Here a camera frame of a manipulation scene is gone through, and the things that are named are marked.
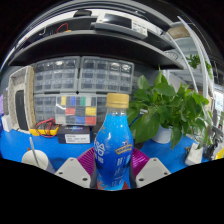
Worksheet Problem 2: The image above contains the black box with white label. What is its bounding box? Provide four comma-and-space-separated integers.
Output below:
57, 124, 92, 145

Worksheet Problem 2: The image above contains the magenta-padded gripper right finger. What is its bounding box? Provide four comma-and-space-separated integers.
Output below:
129, 147, 172, 189

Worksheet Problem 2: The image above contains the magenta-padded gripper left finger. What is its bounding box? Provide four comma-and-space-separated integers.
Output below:
54, 147, 98, 190

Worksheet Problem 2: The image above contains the white mug with brown handle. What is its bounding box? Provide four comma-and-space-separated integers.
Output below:
21, 149, 56, 174

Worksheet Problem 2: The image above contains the green potted plant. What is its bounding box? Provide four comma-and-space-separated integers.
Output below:
126, 68, 214, 151

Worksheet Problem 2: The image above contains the yellow multimeter with red leads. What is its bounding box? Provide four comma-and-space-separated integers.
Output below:
29, 117, 61, 138

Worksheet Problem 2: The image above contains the blue drink bottle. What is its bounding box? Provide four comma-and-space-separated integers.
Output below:
93, 93, 135, 192

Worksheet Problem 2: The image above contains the clear box of coloured parts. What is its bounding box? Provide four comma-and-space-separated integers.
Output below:
54, 95, 98, 127

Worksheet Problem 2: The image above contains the white stirring stick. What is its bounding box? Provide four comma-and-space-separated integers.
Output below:
29, 136, 42, 168

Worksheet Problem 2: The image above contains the white metal rack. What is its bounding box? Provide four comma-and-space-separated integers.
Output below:
164, 14, 224, 108

